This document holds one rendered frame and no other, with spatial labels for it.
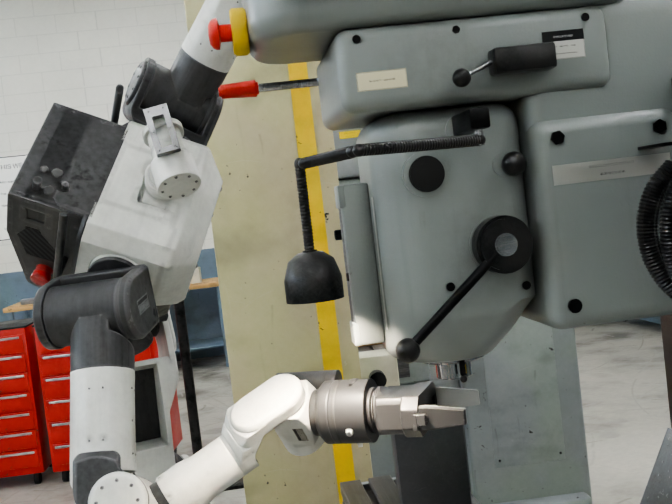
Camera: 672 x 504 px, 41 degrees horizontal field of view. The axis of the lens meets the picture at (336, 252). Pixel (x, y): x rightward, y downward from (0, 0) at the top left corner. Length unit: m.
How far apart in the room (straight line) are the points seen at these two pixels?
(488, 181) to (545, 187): 0.07
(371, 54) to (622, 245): 0.38
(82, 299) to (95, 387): 0.13
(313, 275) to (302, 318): 1.84
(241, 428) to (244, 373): 1.69
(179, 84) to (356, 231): 0.53
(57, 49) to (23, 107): 0.73
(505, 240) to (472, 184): 0.08
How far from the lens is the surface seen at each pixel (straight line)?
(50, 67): 10.48
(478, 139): 1.05
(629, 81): 1.19
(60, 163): 1.47
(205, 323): 10.24
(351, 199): 1.17
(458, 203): 1.12
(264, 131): 2.92
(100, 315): 1.33
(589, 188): 1.15
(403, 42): 1.10
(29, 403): 6.00
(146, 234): 1.41
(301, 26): 1.09
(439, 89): 1.10
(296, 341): 2.94
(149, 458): 1.78
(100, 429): 1.30
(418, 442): 1.60
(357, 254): 1.17
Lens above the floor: 1.53
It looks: 3 degrees down
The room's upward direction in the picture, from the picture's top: 7 degrees counter-clockwise
